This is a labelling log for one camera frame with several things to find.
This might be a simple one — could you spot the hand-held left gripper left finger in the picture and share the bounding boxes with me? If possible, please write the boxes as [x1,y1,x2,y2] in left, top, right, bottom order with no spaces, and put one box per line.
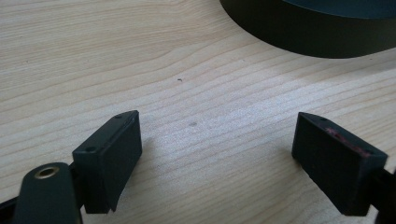
[71,109,144,215]

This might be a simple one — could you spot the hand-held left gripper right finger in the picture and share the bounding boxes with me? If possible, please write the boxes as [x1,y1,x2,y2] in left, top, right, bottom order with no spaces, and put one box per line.
[290,111,389,217]

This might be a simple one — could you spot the dark round container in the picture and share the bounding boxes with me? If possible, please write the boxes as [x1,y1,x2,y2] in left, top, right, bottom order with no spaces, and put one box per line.
[219,0,396,60]

